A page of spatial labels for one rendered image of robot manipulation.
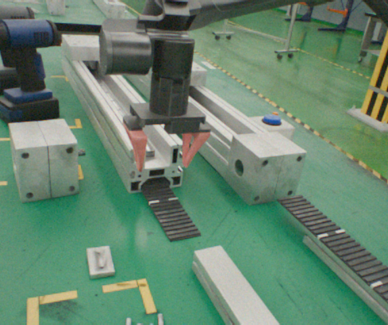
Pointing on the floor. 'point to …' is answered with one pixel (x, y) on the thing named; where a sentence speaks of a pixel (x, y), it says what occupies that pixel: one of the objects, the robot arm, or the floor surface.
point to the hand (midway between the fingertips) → (162, 163)
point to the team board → (265, 34)
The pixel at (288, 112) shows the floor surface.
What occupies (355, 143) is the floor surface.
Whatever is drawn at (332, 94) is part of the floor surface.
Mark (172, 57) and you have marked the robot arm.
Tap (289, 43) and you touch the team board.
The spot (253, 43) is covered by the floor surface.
